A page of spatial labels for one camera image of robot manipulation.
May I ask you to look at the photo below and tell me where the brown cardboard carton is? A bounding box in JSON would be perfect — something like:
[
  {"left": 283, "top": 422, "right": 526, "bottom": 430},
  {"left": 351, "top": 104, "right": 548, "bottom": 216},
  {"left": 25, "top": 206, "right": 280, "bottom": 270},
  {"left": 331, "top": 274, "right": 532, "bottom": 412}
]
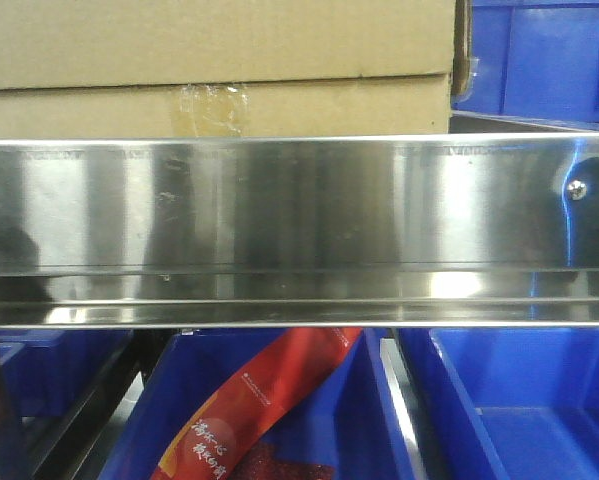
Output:
[{"left": 0, "top": 1, "right": 472, "bottom": 139}]

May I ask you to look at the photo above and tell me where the blue bin lower middle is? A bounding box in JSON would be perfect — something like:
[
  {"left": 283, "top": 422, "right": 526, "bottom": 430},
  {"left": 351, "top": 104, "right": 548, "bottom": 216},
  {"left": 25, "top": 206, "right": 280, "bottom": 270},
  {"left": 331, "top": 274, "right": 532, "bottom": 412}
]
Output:
[{"left": 99, "top": 329, "right": 414, "bottom": 479}]

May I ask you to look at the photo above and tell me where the blue bin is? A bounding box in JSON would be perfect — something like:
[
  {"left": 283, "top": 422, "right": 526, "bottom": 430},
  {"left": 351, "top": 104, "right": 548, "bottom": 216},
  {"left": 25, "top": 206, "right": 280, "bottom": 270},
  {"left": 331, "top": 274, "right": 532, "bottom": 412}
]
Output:
[
  {"left": 99, "top": 329, "right": 414, "bottom": 479},
  {"left": 398, "top": 328, "right": 599, "bottom": 479},
  {"left": 453, "top": 1, "right": 599, "bottom": 122},
  {"left": 0, "top": 329, "right": 132, "bottom": 417}
]

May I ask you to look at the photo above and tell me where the red snack package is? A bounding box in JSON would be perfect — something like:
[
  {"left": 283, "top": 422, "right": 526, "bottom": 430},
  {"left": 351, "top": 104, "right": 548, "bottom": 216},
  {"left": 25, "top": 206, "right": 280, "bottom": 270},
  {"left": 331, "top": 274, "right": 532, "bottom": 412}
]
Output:
[{"left": 151, "top": 327, "right": 363, "bottom": 479}]

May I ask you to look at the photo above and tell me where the blue bin lower right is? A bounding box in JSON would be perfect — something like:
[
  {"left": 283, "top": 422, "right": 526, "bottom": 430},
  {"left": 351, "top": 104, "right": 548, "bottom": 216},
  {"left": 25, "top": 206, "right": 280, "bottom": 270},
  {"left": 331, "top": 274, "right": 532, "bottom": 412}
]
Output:
[{"left": 398, "top": 328, "right": 599, "bottom": 479}]

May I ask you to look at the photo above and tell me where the blue bin lower left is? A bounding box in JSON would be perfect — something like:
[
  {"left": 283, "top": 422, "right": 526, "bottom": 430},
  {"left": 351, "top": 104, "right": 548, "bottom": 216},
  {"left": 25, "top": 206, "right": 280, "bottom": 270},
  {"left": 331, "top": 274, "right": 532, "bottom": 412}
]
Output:
[{"left": 0, "top": 329, "right": 132, "bottom": 417}]

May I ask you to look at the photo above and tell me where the blue bin upper right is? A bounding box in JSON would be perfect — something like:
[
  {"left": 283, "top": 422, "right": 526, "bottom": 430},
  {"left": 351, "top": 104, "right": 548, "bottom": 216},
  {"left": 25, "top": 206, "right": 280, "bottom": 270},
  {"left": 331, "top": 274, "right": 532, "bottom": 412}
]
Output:
[{"left": 453, "top": 1, "right": 599, "bottom": 122}]

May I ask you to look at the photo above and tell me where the stainless steel shelf rail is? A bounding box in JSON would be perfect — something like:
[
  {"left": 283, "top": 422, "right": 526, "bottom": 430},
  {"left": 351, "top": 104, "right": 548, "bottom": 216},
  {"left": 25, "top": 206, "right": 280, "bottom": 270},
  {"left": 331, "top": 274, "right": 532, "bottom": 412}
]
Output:
[{"left": 0, "top": 133, "right": 599, "bottom": 329}]

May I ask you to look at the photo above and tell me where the shelf rail screw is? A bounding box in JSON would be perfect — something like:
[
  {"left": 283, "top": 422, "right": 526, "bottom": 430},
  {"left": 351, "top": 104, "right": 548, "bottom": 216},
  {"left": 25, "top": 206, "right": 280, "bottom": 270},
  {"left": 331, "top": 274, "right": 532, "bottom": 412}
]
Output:
[{"left": 566, "top": 179, "right": 587, "bottom": 201}]

